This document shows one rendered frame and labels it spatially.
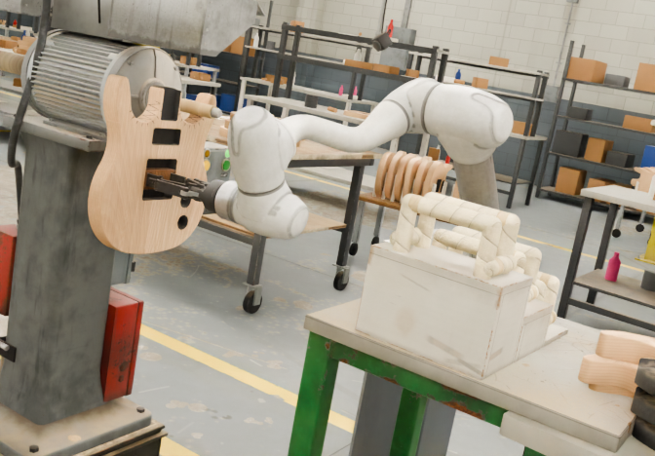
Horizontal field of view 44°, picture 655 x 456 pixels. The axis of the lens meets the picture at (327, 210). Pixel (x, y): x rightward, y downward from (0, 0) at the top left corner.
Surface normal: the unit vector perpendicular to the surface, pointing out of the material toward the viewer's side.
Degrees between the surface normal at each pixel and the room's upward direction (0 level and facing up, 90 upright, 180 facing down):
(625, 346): 90
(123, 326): 90
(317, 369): 90
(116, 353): 90
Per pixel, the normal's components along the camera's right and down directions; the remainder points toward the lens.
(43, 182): -0.55, 0.07
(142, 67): 0.80, 0.13
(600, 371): 0.18, 0.22
